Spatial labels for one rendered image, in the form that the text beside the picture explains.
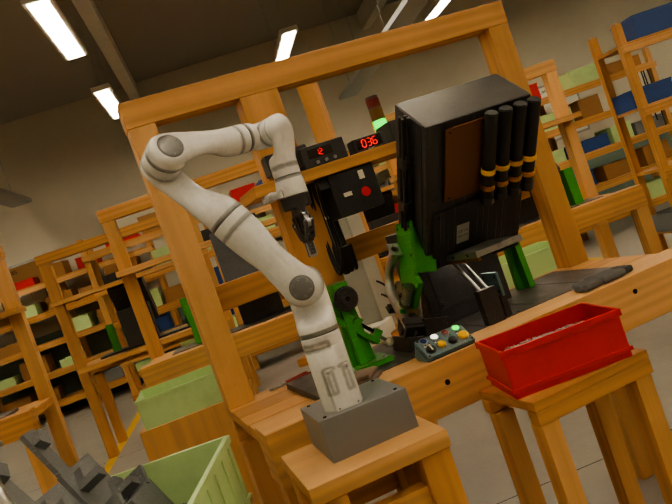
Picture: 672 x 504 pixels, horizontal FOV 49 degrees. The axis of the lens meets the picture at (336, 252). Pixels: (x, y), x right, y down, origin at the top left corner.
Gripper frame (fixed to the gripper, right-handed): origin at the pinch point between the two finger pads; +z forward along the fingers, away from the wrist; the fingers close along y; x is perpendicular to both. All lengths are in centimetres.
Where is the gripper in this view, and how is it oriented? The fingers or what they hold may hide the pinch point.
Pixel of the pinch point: (311, 249)
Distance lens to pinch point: 185.7
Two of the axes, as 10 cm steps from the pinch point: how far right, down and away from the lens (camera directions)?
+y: -3.0, 0.6, 9.5
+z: 3.1, 9.5, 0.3
